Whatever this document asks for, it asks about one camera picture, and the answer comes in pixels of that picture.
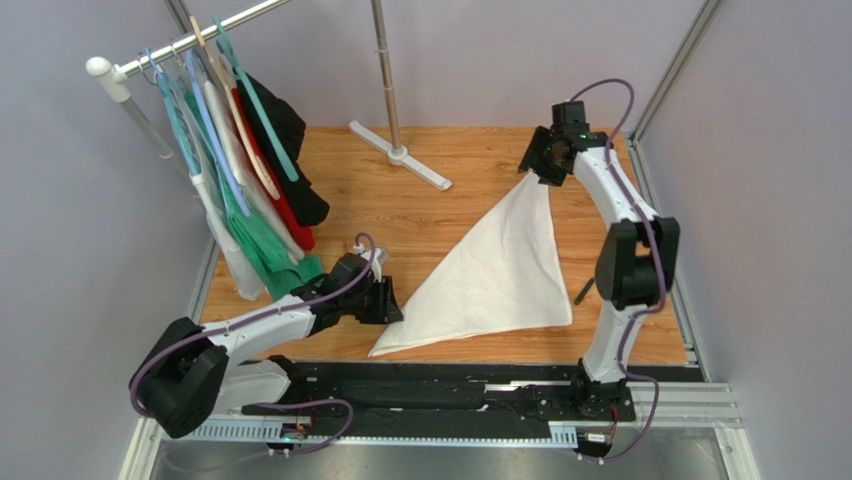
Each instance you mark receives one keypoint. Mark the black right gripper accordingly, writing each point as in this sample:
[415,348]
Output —
[544,159]

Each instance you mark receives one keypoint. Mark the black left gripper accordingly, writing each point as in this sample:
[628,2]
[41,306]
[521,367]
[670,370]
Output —
[386,309]

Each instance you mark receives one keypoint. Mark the white cloth napkin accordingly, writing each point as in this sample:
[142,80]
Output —
[503,275]

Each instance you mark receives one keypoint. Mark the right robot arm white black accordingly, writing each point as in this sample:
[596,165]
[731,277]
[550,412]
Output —
[635,268]

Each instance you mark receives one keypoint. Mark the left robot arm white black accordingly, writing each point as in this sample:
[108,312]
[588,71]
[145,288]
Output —
[195,371]

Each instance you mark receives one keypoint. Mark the red hanging garment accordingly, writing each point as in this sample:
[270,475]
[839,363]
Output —
[302,236]

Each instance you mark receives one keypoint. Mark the green hanging garment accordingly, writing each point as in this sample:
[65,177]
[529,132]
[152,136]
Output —
[259,251]

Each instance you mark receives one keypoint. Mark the white hanging garment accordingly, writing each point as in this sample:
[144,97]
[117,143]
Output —
[183,86]

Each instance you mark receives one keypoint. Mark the wooden hanger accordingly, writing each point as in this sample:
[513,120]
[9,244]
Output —
[229,85]

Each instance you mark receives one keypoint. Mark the blue plastic hanger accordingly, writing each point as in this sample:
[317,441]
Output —
[198,79]

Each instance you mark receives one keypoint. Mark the light teal plastic hanger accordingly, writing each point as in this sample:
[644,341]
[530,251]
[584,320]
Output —
[179,125]

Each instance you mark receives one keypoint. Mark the white clothes rack stand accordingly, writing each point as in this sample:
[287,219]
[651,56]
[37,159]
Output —
[325,56]

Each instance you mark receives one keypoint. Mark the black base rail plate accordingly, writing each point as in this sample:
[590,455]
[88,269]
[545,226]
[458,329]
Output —
[441,399]

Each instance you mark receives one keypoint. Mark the aluminium frame rail right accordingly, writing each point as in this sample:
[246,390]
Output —
[650,178]

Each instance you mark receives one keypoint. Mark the aluminium frame rail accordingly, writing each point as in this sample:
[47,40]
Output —
[141,458]
[650,178]

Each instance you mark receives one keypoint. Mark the white slotted cable duct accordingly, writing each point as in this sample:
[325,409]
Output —
[276,431]

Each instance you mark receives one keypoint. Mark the aluminium frame rail left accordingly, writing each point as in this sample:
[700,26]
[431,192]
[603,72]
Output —
[141,458]

